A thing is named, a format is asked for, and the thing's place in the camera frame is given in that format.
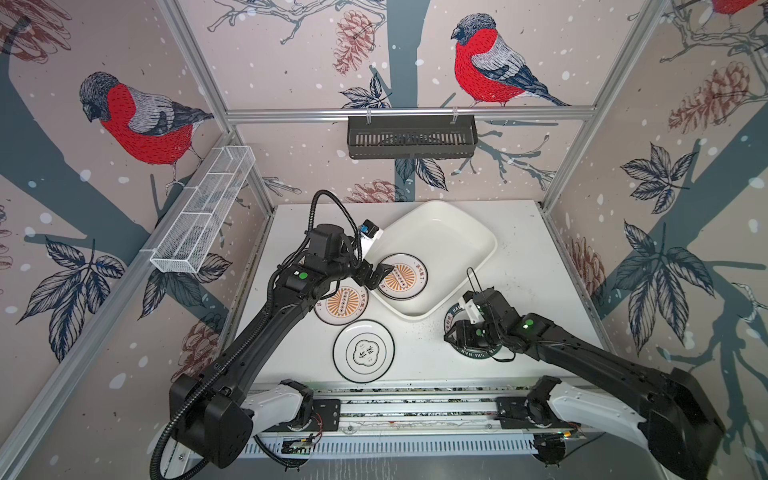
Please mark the black wire wall basket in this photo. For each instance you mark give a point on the black wire wall basket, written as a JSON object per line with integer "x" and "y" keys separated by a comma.
{"x": 412, "y": 137}

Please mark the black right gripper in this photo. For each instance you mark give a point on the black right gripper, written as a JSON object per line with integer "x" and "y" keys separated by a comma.
{"x": 461, "y": 334}

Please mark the black rim flower plate front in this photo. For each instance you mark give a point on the black rim flower plate front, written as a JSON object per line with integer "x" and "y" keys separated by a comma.
{"x": 363, "y": 352}

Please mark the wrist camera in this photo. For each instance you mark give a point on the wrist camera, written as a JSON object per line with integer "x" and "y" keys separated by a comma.
{"x": 479, "y": 306}
{"x": 369, "y": 233}

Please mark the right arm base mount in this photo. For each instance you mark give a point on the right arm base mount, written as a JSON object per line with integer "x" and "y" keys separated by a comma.
{"x": 520, "y": 413}

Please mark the green rim plate front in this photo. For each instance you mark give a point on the green rim plate front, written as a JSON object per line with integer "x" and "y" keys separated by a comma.
{"x": 454, "y": 313}

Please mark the orange sunburst plate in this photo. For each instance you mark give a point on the orange sunburst plate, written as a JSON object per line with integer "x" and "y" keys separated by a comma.
{"x": 407, "y": 280}
{"x": 346, "y": 306}

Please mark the white mesh wall shelf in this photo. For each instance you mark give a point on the white mesh wall shelf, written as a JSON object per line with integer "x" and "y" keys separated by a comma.
{"x": 193, "y": 232}

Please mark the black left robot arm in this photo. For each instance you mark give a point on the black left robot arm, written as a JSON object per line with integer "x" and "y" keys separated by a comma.
{"x": 207, "y": 411}

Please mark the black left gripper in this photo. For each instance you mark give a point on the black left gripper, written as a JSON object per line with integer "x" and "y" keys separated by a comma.
{"x": 363, "y": 277}

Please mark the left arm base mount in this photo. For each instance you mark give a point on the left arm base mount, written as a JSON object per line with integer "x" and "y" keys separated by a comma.
{"x": 325, "y": 417}

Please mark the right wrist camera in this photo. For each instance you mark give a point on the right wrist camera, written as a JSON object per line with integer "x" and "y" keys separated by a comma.
{"x": 479, "y": 306}

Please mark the white plastic bin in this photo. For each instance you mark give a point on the white plastic bin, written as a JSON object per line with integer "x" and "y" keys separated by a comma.
{"x": 448, "y": 240}

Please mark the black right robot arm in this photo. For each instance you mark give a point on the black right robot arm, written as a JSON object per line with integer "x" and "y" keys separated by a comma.
{"x": 667, "y": 414}

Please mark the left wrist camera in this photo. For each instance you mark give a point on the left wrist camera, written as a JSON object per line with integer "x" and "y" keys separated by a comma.
{"x": 369, "y": 233}

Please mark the aluminium rail base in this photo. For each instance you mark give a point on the aluminium rail base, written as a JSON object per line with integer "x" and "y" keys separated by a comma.
{"x": 443, "y": 412}

